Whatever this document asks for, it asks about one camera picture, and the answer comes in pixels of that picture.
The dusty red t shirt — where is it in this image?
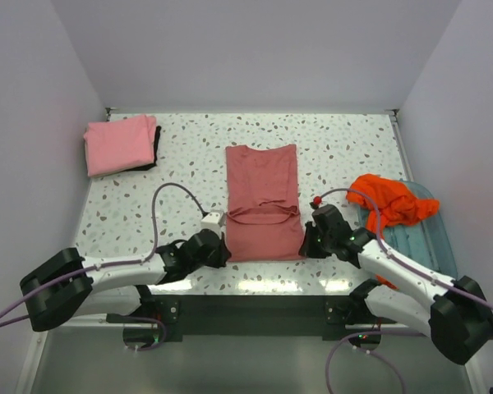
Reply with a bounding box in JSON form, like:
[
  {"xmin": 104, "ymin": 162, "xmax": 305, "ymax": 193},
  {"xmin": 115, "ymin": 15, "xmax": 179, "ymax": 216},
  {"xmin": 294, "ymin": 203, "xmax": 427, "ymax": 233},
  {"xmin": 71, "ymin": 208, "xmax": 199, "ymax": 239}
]
[{"xmin": 225, "ymin": 144, "xmax": 304, "ymax": 263}]

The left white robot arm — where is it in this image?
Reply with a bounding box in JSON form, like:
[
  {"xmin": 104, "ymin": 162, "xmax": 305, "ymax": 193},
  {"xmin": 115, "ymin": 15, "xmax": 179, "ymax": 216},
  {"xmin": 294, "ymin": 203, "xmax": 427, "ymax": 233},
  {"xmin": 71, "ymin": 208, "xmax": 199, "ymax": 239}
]
[{"xmin": 20, "ymin": 229, "xmax": 231, "ymax": 332}]

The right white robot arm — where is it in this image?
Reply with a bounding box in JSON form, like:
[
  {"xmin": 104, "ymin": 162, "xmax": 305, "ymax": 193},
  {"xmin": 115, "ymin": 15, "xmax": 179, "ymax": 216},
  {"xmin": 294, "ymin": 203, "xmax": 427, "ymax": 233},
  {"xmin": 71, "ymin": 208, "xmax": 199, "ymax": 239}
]
[{"xmin": 299, "ymin": 204, "xmax": 493, "ymax": 365}]

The orange t shirt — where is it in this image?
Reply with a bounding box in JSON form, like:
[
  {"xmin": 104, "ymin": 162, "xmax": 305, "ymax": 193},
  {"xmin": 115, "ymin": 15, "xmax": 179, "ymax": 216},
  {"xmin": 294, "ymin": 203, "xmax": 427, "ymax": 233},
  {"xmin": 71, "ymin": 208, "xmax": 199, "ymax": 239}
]
[{"xmin": 344, "ymin": 172, "xmax": 441, "ymax": 291}]

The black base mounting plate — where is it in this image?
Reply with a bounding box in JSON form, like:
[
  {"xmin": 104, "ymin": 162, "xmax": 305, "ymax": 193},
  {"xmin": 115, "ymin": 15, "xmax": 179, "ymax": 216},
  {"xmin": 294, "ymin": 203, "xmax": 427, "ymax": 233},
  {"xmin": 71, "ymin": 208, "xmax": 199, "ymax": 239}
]
[{"xmin": 105, "ymin": 293, "xmax": 399, "ymax": 344}]

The clear teal plastic bin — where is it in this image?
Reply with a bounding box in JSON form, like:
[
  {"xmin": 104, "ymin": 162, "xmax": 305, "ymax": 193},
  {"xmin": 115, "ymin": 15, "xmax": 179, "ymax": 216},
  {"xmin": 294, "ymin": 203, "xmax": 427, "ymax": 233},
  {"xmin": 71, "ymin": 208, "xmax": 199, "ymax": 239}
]
[{"xmin": 355, "ymin": 181, "xmax": 457, "ymax": 277}]

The folded black t shirt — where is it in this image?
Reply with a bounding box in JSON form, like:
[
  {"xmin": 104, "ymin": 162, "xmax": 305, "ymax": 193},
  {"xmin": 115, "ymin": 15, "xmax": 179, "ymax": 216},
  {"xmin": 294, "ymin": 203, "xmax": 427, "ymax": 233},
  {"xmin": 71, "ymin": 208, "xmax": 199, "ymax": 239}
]
[{"xmin": 124, "ymin": 126, "xmax": 162, "ymax": 172}]

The folded pink t shirt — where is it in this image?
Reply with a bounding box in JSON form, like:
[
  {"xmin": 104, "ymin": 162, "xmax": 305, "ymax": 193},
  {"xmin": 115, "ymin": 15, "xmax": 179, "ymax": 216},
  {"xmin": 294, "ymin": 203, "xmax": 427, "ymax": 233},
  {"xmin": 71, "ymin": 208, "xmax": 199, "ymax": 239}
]
[{"xmin": 84, "ymin": 114, "xmax": 157, "ymax": 177}]

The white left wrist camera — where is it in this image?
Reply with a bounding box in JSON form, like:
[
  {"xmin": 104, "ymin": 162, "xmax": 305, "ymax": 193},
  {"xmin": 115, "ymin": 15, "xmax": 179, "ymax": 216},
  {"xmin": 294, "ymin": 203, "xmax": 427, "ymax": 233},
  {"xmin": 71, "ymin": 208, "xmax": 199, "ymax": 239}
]
[{"xmin": 200, "ymin": 211, "xmax": 225, "ymax": 236}]

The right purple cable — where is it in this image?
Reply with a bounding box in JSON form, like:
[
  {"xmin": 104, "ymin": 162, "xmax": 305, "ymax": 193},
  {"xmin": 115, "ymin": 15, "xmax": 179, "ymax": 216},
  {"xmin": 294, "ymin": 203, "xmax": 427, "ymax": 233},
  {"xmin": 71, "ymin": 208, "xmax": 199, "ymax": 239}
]
[{"xmin": 311, "ymin": 187, "xmax": 493, "ymax": 394}]

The aluminium frame rail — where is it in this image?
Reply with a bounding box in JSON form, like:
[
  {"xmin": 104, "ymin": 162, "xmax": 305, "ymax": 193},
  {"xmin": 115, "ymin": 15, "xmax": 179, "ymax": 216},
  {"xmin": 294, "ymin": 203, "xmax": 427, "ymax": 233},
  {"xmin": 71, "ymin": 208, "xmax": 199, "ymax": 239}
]
[{"xmin": 31, "ymin": 304, "xmax": 135, "ymax": 332}]

